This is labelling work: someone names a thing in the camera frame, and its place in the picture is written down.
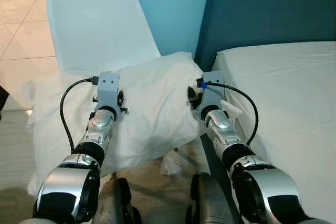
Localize white pillow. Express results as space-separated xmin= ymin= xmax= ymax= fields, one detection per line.
xmin=25 ymin=51 xmax=211 ymax=196

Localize white crumpled tissue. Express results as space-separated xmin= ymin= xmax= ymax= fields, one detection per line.
xmin=160 ymin=154 xmax=183 ymax=176

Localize bed with white sheet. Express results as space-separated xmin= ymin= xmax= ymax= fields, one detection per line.
xmin=210 ymin=40 xmax=336 ymax=224

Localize grey left robot leg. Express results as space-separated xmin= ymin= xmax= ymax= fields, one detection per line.
xmin=94 ymin=177 xmax=142 ymax=224

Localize grey robot leg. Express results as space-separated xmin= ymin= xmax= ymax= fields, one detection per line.
xmin=185 ymin=173 xmax=237 ymax=224
xmin=94 ymin=177 xmax=142 ymax=224

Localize grey right robot leg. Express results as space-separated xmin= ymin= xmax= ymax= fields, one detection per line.
xmin=185 ymin=173 xmax=237 ymax=224

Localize blue upholstered headboard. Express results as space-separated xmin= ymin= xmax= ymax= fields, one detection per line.
xmin=194 ymin=0 xmax=336 ymax=72

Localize dark object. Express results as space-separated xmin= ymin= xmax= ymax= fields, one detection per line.
xmin=0 ymin=84 xmax=10 ymax=112

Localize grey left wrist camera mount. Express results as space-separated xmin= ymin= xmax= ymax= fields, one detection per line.
xmin=96 ymin=71 xmax=121 ymax=110

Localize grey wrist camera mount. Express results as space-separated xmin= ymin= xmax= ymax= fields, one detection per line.
xmin=96 ymin=71 xmax=121 ymax=110
xmin=195 ymin=71 xmax=225 ymax=121

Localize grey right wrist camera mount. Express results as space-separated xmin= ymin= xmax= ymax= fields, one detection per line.
xmin=195 ymin=71 xmax=225 ymax=121

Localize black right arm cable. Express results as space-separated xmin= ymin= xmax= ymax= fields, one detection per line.
xmin=197 ymin=80 xmax=259 ymax=146

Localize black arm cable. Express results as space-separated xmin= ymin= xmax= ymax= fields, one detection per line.
xmin=197 ymin=80 xmax=259 ymax=146
xmin=59 ymin=76 xmax=99 ymax=154

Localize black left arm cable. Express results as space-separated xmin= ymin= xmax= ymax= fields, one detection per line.
xmin=59 ymin=76 xmax=99 ymax=154

